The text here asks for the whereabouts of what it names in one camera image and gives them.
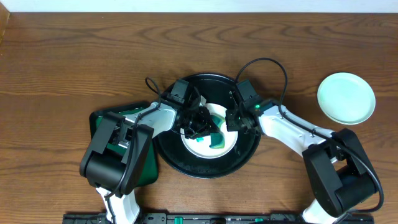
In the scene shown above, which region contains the green and yellow sponge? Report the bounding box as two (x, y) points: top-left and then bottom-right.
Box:
(209, 115), (225, 149)

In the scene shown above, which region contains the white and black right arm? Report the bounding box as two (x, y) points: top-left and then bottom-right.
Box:
(226, 100), (383, 223)

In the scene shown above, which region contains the mint green plate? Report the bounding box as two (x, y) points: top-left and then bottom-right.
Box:
(317, 72), (376, 125)

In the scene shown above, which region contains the round black tray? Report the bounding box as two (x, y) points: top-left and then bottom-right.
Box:
(153, 73), (261, 179)

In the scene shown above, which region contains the green rectangular water tray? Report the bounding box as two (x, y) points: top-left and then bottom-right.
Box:
(89, 101), (159, 187)

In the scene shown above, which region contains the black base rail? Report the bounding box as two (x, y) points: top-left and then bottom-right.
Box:
(62, 212), (376, 224)

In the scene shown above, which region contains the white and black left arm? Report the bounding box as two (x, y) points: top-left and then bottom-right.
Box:
(79, 99), (220, 223)

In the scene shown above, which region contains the white stained plate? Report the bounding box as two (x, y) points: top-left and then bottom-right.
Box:
(181, 103), (238, 159)

